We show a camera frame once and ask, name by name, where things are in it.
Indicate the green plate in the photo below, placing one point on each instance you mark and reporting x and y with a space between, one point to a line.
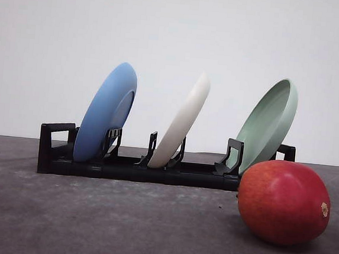
266 125

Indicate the red pomegranate fruit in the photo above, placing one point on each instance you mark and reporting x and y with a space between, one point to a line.
283 202

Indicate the blue plate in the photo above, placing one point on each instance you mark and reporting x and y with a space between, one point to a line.
108 110

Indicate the white plate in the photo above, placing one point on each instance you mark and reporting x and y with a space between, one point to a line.
180 123

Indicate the black dish rack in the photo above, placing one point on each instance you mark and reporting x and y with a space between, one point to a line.
56 156

